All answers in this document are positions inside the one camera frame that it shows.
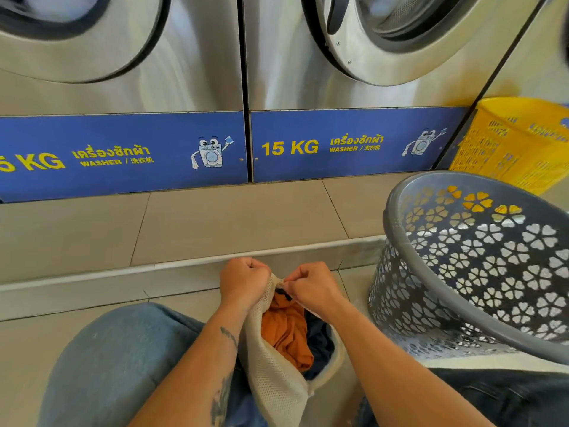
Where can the person's left forearm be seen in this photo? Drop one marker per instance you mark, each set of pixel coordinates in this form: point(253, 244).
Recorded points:
point(186, 371)

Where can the person's blue jeans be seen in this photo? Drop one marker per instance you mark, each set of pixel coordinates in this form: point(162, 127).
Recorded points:
point(115, 364)

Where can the yellow plastic laundry basket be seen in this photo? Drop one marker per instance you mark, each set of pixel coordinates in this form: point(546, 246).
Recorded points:
point(515, 142)

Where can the steel washing machine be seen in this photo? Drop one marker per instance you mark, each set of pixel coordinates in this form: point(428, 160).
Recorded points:
point(120, 93)
point(355, 93)
point(533, 62)

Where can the white mesh laundry bag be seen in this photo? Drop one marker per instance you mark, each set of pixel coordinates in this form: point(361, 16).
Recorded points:
point(275, 377)

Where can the person's left hand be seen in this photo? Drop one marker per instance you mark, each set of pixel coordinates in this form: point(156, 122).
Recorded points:
point(242, 282)

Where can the person's right fingers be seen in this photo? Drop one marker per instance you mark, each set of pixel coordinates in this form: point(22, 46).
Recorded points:
point(298, 277)

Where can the grey flower-cutout laundry basket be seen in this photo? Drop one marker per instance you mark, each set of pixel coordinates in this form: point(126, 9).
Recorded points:
point(471, 271)

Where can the person's right forearm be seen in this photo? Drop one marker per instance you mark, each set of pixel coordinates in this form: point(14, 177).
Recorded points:
point(391, 373)

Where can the blue washer base panel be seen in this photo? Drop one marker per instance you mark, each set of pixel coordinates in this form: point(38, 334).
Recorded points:
point(355, 144)
point(120, 155)

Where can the orange garment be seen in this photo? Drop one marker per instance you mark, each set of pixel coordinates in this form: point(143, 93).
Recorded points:
point(286, 326)

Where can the dark blue garment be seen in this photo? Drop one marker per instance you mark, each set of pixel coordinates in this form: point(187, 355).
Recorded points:
point(320, 346)

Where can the person's left fingers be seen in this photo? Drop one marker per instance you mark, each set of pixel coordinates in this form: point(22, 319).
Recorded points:
point(255, 267)

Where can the round washer door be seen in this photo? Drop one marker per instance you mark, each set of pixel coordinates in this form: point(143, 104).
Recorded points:
point(75, 35)
point(391, 35)

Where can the person's right hand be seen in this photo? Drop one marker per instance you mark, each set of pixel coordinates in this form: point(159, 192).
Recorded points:
point(316, 286)

